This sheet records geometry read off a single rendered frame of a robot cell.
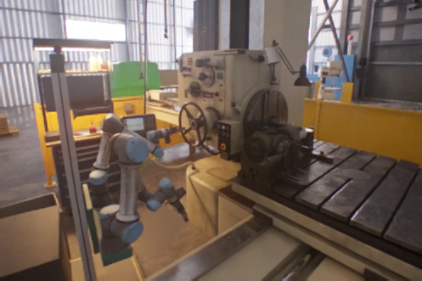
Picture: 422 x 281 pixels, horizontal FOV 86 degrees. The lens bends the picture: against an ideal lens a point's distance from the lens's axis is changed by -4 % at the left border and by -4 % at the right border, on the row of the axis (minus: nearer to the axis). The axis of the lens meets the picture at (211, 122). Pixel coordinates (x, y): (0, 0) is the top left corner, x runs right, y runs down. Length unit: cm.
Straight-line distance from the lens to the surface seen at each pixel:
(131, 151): 115
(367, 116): 394
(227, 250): 154
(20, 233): 182
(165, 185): 144
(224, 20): 291
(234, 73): 188
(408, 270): 148
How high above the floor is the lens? 176
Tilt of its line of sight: 13 degrees down
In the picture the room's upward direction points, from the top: straight up
